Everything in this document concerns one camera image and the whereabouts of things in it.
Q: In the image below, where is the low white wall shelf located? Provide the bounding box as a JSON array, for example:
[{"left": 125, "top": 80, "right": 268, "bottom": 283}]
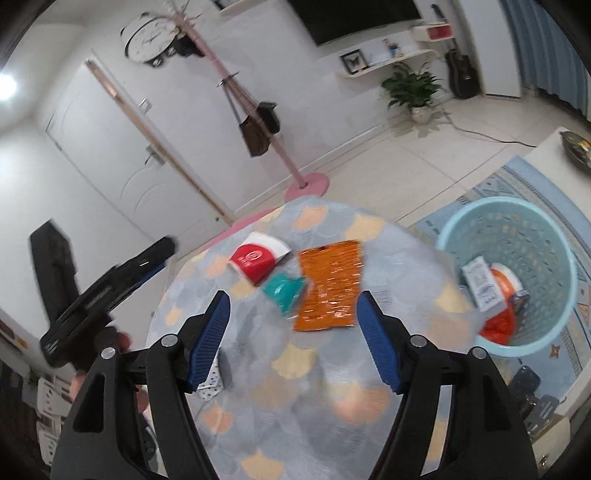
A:
[{"left": 335, "top": 48, "right": 437, "bottom": 79}]

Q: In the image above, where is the black hanging pouch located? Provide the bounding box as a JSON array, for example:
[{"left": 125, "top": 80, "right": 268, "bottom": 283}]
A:
[{"left": 175, "top": 34, "right": 206, "bottom": 58}]

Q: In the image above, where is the white door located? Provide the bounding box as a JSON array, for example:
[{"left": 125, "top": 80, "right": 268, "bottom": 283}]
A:
[{"left": 44, "top": 60, "right": 232, "bottom": 245}]

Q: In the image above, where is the black floor cable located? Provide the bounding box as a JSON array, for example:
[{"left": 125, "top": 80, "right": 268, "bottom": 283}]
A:
[{"left": 443, "top": 111, "right": 539, "bottom": 148}]

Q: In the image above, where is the light blue plastic basket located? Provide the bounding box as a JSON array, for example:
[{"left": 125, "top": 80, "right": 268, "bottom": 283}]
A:
[{"left": 436, "top": 196, "right": 578, "bottom": 360}]

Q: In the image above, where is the red paper cup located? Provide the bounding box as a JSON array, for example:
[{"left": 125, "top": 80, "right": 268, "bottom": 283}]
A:
[{"left": 228, "top": 232, "right": 291, "bottom": 287}]

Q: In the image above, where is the orange and white cup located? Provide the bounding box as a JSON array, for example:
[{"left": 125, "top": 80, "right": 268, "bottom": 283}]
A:
[{"left": 489, "top": 263, "right": 525, "bottom": 296}]

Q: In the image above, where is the white standing air conditioner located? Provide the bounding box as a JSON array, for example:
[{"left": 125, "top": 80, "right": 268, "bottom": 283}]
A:
[{"left": 455, "top": 0, "right": 525, "bottom": 99}]

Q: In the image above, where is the dark bowl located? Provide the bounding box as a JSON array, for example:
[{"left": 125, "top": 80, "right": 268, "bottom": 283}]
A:
[{"left": 558, "top": 130, "right": 591, "bottom": 174}]

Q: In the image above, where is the framed butterfly picture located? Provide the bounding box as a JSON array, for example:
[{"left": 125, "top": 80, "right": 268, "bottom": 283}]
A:
[{"left": 340, "top": 49, "right": 368, "bottom": 72}]

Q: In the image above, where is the black hanging bag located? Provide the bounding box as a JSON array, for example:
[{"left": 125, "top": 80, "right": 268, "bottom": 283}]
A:
[{"left": 256, "top": 102, "right": 282, "bottom": 134}]

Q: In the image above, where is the black acoustic guitar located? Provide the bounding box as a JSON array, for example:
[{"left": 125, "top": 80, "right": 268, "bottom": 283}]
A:
[{"left": 431, "top": 4, "right": 481, "bottom": 99}]

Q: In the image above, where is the white dotted cloth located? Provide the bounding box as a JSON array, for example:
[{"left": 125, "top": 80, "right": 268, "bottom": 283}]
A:
[{"left": 196, "top": 355, "right": 227, "bottom": 402}]

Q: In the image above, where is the round table with patterned cloth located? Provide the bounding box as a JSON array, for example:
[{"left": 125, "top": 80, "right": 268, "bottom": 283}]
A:
[{"left": 145, "top": 196, "right": 481, "bottom": 480}]

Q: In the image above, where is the teal plastic cup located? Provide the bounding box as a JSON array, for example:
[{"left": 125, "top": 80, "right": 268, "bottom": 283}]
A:
[{"left": 262, "top": 271, "right": 308, "bottom": 315}]

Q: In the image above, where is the orange snack packet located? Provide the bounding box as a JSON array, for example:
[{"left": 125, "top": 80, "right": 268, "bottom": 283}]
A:
[{"left": 293, "top": 240, "right": 363, "bottom": 333}]

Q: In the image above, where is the silver slotted metal plate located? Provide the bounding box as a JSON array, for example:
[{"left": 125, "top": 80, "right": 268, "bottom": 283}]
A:
[{"left": 526, "top": 394, "right": 561, "bottom": 439}]

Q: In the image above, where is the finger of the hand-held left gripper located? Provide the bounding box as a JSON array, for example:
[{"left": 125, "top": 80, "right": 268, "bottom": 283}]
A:
[
  {"left": 29, "top": 220, "right": 79, "bottom": 324},
  {"left": 83, "top": 236, "right": 178, "bottom": 305}
]

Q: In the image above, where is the potted green plant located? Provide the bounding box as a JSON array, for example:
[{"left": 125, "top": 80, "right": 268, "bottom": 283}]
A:
[{"left": 379, "top": 64, "right": 444, "bottom": 124}]

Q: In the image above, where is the brown hanging bag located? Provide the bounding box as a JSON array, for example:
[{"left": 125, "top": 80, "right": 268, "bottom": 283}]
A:
[{"left": 238, "top": 115, "right": 271, "bottom": 158}]

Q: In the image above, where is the flat screen television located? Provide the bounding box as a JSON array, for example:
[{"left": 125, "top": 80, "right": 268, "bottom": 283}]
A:
[{"left": 286, "top": 0, "right": 423, "bottom": 47}]

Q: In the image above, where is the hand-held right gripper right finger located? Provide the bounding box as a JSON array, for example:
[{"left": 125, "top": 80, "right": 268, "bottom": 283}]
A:
[{"left": 356, "top": 291, "right": 541, "bottom": 480}]

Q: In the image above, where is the panda wall clock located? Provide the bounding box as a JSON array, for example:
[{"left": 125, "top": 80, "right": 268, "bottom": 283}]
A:
[{"left": 121, "top": 14, "right": 178, "bottom": 69}]

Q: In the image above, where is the orange plastic bag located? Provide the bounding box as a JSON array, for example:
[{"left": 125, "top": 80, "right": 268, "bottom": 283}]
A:
[{"left": 478, "top": 307, "right": 518, "bottom": 344}]

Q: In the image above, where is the white coffee table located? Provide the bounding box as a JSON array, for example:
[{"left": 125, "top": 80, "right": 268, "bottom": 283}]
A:
[{"left": 526, "top": 126, "right": 591, "bottom": 259}]

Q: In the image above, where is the black smartphone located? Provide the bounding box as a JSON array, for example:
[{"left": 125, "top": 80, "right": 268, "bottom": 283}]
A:
[{"left": 508, "top": 366, "right": 541, "bottom": 407}]

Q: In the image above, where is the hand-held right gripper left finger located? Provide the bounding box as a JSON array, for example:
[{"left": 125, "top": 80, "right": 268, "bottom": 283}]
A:
[{"left": 48, "top": 291, "right": 232, "bottom": 480}]

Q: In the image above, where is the pink and white wall box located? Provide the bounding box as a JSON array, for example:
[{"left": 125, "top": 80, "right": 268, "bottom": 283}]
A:
[{"left": 412, "top": 23, "right": 452, "bottom": 43}]

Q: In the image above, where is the blue curtain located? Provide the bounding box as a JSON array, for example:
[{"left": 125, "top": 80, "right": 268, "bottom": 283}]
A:
[{"left": 501, "top": 0, "right": 591, "bottom": 121}]

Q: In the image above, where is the pink coat rack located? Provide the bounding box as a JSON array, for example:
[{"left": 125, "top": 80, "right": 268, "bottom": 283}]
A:
[{"left": 166, "top": 0, "right": 329, "bottom": 200}]

